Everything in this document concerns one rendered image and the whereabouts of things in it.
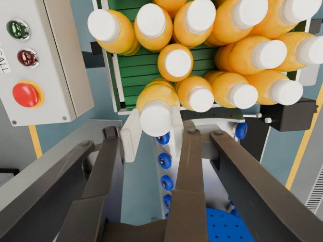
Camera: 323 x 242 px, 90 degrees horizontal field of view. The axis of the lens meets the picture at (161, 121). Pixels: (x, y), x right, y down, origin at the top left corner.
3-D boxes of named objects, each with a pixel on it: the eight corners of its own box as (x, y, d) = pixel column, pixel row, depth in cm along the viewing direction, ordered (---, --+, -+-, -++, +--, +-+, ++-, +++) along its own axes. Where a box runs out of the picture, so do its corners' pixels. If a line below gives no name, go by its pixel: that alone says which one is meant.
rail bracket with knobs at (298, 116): (248, 118, 47) (271, 133, 37) (251, 93, 44) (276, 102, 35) (283, 115, 46) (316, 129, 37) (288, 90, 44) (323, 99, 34)
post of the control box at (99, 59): (134, 64, 127) (53, 71, 33) (133, 59, 126) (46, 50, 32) (139, 64, 127) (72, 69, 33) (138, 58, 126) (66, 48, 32)
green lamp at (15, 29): (15, 40, 22) (7, 39, 21) (8, 22, 21) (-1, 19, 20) (30, 38, 22) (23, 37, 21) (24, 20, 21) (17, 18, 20)
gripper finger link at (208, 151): (186, 144, 11) (229, 141, 11) (180, 120, 16) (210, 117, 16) (186, 163, 12) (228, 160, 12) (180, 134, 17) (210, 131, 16)
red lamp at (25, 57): (24, 67, 23) (18, 67, 22) (18, 50, 23) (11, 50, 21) (39, 66, 23) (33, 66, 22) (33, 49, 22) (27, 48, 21)
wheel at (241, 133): (234, 140, 41) (243, 142, 40) (235, 124, 39) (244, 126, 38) (239, 134, 44) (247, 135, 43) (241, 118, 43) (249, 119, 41)
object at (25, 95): (22, 106, 25) (16, 108, 24) (13, 83, 24) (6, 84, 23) (45, 104, 25) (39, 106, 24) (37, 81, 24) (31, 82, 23)
